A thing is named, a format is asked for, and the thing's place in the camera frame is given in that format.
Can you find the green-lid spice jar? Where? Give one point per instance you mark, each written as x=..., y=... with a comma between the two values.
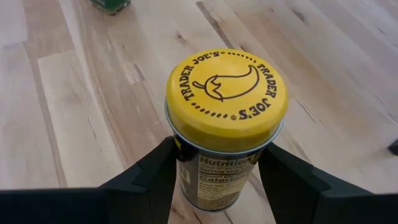
x=110, y=5

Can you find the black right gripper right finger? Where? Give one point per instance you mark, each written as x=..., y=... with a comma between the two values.
x=326, y=208

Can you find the yellow-lid spice jar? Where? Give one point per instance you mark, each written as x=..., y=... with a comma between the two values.
x=224, y=102

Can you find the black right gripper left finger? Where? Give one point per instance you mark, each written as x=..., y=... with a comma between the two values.
x=93, y=205

